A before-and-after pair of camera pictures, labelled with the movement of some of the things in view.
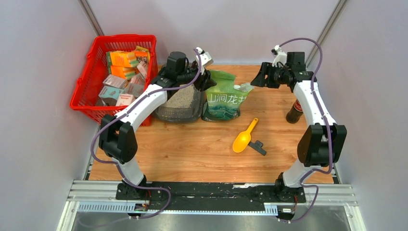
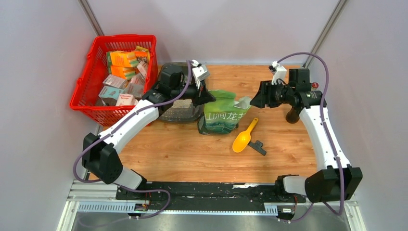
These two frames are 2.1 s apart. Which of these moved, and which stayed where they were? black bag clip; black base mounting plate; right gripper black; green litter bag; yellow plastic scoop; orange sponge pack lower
Moved: green litter bag; right gripper black
Stayed: black bag clip; black base mounting plate; yellow plastic scoop; orange sponge pack lower
